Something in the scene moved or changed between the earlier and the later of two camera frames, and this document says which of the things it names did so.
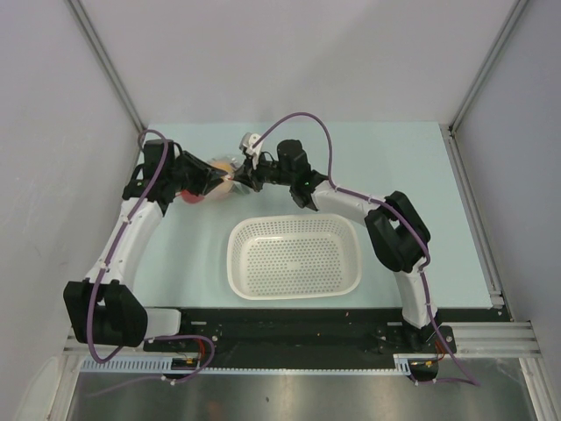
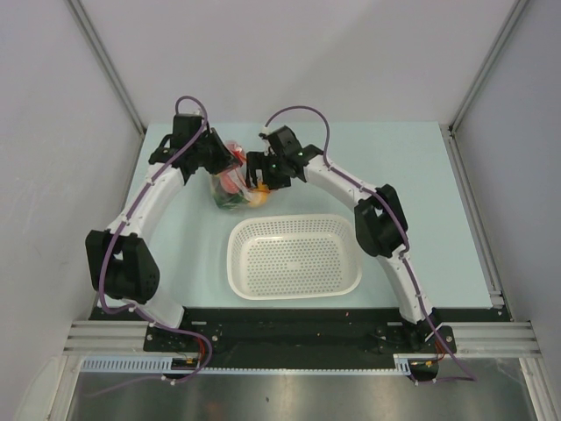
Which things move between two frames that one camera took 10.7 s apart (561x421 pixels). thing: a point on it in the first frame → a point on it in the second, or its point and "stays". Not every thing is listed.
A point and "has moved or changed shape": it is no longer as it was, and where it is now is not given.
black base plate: x=351 y=337 stays
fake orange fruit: x=223 y=165 has moved or changed shape
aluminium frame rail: x=502 y=337 stays
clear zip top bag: x=229 y=188 has moved or changed shape
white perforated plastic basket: x=274 y=257 stays
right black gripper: x=252 y=177 → x=259 y=160
